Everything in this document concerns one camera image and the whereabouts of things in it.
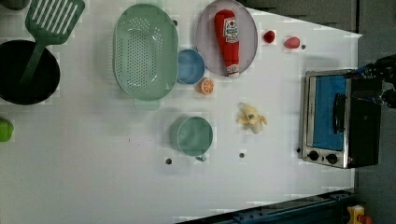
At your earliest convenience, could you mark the yellow plush banana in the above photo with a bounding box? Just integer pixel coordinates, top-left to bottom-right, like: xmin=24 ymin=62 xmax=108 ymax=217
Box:
xmin=236 ymin=103 xmax=268 ymax=134

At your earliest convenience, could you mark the black toaster oven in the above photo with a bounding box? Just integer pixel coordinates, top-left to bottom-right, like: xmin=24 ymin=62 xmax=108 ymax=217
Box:
xmin=301 ymin=70 xmax=382 ymax=169

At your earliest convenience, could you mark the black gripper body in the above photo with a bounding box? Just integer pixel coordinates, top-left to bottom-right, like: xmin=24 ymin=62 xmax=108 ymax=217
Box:
xmin=354 ymin=54 xmax=396 ymax=108

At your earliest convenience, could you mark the bright green toy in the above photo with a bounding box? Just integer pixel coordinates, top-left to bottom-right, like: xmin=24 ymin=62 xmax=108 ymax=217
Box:
xmin=0 ymin=119 xmax=14 ymax=142

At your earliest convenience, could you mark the small black cup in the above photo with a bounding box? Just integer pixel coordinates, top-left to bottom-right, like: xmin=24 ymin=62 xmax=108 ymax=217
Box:
xmin=0 ymin=0 xmax=30 ymax=10

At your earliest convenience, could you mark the dark red toy berry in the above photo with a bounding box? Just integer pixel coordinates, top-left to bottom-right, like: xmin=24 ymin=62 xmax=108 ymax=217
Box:
xmin=263 ymin=31 xmax=276 ymax=44

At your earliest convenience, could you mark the large black pot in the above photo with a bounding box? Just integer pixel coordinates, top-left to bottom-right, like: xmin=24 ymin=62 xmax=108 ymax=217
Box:
xmin=0 ymin=40 xmax=61 ymax=105

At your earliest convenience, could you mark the grey round plate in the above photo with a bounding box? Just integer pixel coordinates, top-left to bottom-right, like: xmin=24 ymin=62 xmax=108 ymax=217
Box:
xmin=195 ymin=0 xmax=258 ymax=77

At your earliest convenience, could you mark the green slotted spatula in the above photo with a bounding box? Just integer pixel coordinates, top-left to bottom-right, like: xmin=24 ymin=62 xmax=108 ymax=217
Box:
xmin=20 ymin=0 xmax=85 ymax=86

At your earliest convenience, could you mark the blue bowl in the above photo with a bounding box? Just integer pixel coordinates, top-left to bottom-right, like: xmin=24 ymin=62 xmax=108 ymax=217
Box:
xmin=177 ymin=49 xmax=205 ymax=85

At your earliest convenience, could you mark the red plush ketchup bottle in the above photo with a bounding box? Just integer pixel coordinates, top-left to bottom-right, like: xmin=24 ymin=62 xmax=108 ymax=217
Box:
xmin=214 ymin=9 xmax=240 ymax=78

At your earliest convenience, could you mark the blue metal frame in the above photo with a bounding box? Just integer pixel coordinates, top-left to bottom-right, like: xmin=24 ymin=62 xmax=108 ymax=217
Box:
xmin=177 ymin=190 xmax=357 ymax=224

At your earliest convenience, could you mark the orange slice toy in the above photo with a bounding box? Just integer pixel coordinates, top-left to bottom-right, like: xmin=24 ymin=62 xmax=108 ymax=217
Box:
xmin=197 ymin=77 xmax=215 ymax=95

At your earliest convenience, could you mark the green plastic colander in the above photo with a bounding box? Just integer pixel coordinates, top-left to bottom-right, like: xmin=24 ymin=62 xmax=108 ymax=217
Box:
xmin=113 ymin=3 xmax=178 ymax=111

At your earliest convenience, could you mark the green mug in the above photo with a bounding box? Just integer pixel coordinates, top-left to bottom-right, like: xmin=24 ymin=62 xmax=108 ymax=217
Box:
xmin=169 ymin=117 xmax=214 ymax=162

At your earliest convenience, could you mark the pink toy strawberry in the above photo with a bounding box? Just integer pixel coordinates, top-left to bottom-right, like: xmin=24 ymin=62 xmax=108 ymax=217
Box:
xmin=284 ymin=36 xmax=301 ymax=49

